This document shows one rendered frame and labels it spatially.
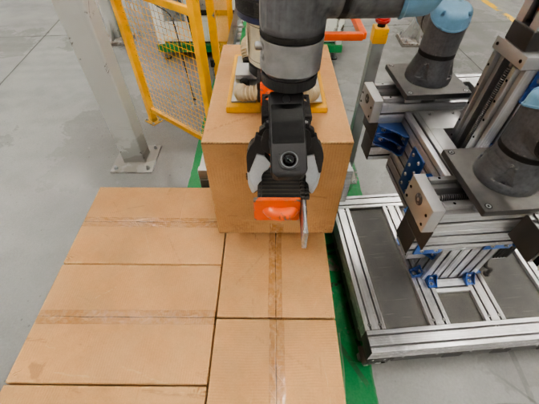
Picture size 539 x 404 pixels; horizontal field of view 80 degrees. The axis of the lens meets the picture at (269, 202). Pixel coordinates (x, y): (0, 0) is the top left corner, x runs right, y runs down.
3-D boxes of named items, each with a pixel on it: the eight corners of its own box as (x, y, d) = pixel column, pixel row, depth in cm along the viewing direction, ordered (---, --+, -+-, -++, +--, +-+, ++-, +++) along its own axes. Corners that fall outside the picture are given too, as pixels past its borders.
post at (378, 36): (338, 173, 231) (372, 23, 156) (348, 173, 231) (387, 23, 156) (340, 179, 226) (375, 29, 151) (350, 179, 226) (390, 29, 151)
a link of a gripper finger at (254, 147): (266, 171, 52) (289, 130, 46) (266, 179, 51) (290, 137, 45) (239, 162, 51) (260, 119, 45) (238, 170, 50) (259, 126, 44)
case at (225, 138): (232, 131, 153) (222, 44, 123) (316, 131, 153) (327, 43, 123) (218, 233, 114) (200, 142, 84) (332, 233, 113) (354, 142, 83)
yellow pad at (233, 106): (235, 59, 115) (233, 45, 111) (262, 59, 115) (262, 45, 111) (225, 113, 93) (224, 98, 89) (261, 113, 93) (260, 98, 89)
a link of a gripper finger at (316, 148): (328, 163, 51) (313, 119, 45) (330, 171, 50) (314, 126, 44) (300, 172, 52) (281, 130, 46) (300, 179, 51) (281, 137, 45)
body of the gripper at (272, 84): (306, 127, 53) (315, 52, 44) (311, 161, 47) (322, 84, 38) (260, 127, 53) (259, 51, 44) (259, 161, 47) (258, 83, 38)
